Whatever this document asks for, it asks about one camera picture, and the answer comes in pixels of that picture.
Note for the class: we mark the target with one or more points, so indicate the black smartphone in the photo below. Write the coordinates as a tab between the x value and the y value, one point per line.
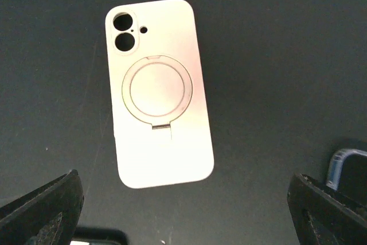
98	236

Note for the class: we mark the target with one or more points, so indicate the beige cased phone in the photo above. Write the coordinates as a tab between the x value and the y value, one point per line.
160	117

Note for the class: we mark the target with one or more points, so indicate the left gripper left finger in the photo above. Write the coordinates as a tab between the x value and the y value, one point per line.
47	215

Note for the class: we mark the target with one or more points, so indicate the blue smartphone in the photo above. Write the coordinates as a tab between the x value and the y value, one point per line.
352	181

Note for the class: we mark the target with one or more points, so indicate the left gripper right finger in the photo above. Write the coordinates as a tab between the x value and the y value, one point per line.
322	215

